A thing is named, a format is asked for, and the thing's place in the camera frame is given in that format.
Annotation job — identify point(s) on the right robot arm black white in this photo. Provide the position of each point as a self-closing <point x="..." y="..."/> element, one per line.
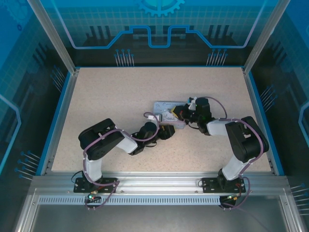
<point x="246" y="140"/>

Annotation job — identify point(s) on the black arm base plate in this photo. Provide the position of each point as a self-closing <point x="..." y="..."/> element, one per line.
<point x="108" y="184"/>
<point x="210" y="184"/>

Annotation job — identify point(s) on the aluminium frame post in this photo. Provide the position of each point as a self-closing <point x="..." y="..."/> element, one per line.
<point x="263" y="36"/>
<point x="55" y="41"/>

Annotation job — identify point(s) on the blue table edge strip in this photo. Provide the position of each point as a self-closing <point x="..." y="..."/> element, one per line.
<point x="56" y="120"/>
<point x="264" y="120"/>

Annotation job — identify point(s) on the light blue cartoon tin box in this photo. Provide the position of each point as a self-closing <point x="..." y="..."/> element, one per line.
<point x="160" y="106"/>

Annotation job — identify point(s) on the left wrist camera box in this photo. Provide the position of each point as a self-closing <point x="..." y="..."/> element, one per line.
<point x="154" y="117"/>

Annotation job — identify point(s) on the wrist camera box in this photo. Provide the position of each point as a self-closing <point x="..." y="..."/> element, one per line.
<point x="192" y="104"/>
<point x="154" y="117"/>

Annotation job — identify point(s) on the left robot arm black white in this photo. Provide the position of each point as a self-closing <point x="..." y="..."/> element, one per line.
<point x="101" y="137"/>

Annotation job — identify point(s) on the aluminium frame rail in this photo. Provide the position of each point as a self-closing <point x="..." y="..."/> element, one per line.
<point x="157" y="180"/>

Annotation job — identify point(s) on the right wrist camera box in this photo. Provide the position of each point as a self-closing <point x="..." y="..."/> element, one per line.
<point x="192" y="104"/>

